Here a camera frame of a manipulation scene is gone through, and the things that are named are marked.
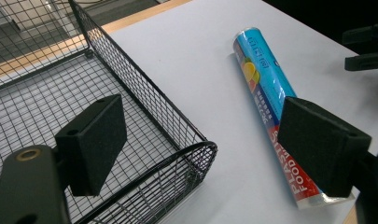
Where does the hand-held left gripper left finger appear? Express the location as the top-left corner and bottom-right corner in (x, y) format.
(54, 93), (128, 197)

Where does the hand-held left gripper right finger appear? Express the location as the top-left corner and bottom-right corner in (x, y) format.
(276, 96), (372, 199)

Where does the black wire mesh basket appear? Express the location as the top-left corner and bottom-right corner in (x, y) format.
(0, 0), (219, 224)

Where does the blue plastic food wrap roll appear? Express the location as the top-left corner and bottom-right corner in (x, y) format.
(231, 26), (356, 210)

